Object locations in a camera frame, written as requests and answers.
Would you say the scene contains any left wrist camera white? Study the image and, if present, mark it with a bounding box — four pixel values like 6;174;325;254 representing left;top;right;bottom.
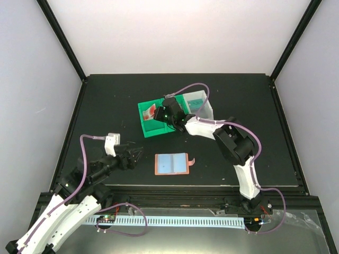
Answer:
104;133;120;157

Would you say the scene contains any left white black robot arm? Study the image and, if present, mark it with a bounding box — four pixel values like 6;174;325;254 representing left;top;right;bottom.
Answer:
6;144;143;253

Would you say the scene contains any left electronics board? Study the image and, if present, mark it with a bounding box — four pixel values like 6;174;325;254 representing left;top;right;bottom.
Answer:
96;215;115;224

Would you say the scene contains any right black frame post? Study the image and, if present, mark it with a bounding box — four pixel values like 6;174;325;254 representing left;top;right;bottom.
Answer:
270;0;322;81

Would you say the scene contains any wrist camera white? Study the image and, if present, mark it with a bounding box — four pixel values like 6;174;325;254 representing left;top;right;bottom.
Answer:
164;93;176;99
104;133;120;157

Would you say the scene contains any left green bin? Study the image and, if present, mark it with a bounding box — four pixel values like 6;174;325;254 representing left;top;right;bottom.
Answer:
138;98;169;138

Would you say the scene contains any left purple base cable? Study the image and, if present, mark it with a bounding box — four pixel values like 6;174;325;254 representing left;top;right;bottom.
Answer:
95;202;149;235

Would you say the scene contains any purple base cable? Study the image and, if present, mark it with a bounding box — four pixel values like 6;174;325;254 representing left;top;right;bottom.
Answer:
245;187;287;235
95;202;149;235

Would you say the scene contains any electronics board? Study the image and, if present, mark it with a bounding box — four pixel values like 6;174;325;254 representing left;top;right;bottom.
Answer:
244;217;272;226
96;215;115;224

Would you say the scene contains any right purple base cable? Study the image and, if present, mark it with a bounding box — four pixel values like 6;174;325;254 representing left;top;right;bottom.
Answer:
245;187;287;235

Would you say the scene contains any white slotted cable duct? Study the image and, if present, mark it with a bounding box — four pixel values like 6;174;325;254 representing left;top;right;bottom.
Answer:
83;215;245;229

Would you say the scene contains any white bin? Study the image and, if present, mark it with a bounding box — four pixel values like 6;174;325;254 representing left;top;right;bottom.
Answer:
183;90;214;120

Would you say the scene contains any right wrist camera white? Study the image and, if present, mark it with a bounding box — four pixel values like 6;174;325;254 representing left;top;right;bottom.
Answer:
164;93;176;99

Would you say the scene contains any teal chip credit card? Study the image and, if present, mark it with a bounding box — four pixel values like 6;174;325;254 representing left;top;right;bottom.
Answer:
188;98;204;112

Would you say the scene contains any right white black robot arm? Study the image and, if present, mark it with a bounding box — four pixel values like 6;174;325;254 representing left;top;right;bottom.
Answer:
154;97;262;214

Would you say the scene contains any green bin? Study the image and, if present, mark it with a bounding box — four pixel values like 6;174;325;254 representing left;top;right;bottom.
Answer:
160;94;192;133
138;98;169;138

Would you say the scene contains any pink leather card holder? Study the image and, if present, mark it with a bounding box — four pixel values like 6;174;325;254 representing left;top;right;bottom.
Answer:
154;153;195;176

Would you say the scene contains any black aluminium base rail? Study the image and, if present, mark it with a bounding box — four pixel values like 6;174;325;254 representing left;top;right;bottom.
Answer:
39;185;321;212

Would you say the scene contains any red circle credit card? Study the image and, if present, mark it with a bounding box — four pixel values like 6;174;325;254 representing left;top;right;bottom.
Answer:
142;104;156;121

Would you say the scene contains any left black frame post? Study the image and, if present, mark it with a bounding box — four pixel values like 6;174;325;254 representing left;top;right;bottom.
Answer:
37;0;87;82

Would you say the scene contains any right electronics board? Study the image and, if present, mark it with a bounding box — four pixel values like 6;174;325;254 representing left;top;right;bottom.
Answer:
244;217;272;226

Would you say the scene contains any middle green bin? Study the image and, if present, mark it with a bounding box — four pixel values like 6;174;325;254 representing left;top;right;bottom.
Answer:
160;94;192;133

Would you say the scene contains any black frame post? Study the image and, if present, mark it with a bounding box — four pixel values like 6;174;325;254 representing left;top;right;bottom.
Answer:
270;0;322;81
37;0;87;82

